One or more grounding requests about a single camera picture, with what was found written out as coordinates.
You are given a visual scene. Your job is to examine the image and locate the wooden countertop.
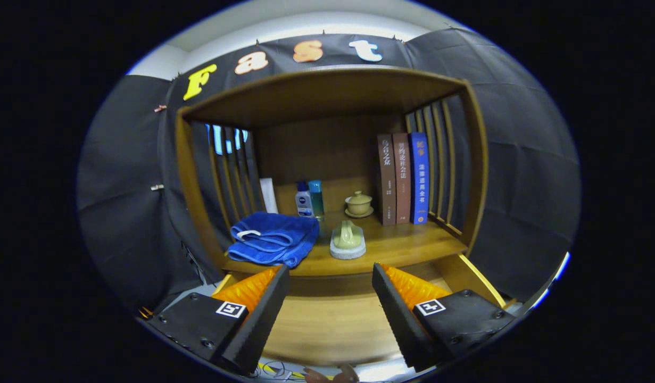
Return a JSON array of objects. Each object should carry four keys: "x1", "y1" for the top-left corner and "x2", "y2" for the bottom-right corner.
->
[{"x1": 221, "y1": 205, "x2": 469, "y2": 277}]

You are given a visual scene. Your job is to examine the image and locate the teal bottle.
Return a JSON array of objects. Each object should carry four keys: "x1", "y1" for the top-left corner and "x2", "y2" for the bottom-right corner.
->
[{"x1": 308, "y1": 180, "x2": 325, "y2": 221}]

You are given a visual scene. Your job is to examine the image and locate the wooden cabinet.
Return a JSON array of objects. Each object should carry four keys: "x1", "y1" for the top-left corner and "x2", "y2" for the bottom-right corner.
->
[{"x1": 174, "y1": 66, "x2": 490, "y2": 277}]

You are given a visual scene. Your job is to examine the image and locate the wooden drawer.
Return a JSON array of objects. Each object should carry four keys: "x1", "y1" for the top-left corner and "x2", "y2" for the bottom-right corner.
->
[{"x1": 213, "y1": 253, "x2": 509, "y2": 368}]

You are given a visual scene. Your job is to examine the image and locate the dark brown book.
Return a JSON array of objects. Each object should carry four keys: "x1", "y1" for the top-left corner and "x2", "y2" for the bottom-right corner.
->
[{"x1": 377, "y1": 134, "x2": 397, "y2": 226}]

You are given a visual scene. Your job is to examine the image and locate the black backdrop cloth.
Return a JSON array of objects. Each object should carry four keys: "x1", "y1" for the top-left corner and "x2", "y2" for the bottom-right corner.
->
[{"x1": 76, "y1": 27, "x2": 582, "y2": 314}]

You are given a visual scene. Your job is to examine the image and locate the tangle of floor cables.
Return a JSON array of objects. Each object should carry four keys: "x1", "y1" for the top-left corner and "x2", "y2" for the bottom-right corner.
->
[{"x1": 255, "y1": 362, "x2": 306, "y2": 381}]

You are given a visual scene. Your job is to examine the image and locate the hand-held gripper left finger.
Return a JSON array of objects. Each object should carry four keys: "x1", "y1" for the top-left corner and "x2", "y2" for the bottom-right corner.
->
[{"x1": 146, "y1": 264, "x2": 291, "y2": 375}]

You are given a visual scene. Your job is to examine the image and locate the blue towel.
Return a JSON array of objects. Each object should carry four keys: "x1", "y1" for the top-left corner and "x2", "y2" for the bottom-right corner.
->
[{"x1": 227, "y1": 212, "x2": 320, "y2": 268}]

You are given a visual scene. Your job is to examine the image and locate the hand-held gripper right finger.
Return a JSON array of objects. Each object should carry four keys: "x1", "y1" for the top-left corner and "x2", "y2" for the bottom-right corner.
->
[{"x1": 372, "y1": 263, "x2": 517, "y2": 373}]

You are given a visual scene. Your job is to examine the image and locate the white tube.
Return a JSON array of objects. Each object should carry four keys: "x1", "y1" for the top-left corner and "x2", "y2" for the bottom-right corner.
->
[{"x1": 259, "y1": 178, "x2": 279, "y2": 214}]

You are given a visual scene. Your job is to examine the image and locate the white bottle with blue cap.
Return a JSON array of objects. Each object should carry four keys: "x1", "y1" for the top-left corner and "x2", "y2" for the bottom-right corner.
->
[{"x1": 295, "y1": 181, "x2": 314, "y2": 219}]

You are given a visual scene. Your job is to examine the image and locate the blue book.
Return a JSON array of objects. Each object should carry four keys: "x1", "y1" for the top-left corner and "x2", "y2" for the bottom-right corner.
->
[{"x1": 409, "y1": 132, "x2": 430, "y2": 225}]

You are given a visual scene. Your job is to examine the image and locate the reddish brown book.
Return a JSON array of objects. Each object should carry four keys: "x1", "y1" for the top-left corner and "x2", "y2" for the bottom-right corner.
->
[{"x1": 392, "y1": 132, "x2": 412, "y2": 224}]

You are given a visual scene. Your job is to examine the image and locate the beige lidded teacup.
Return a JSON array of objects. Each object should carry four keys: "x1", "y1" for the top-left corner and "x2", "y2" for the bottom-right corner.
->
[{"x1": 344, "y1": 191, "x2": 374, "y2": 219}]

